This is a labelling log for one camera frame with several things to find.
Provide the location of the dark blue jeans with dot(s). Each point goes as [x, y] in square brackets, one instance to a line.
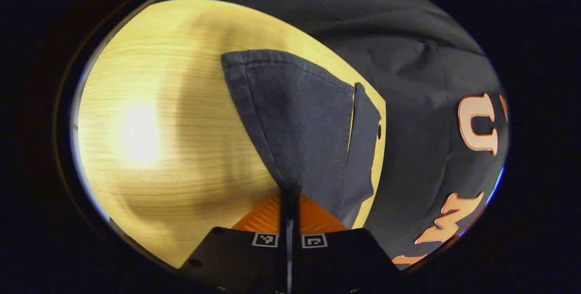
[299, 121]

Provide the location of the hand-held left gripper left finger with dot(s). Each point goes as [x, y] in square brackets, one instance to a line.
[240, 257]

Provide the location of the black backdrop cloth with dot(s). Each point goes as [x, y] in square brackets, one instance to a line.
[408, 80]

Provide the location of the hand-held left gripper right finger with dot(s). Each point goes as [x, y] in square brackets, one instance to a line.
[336, 257]

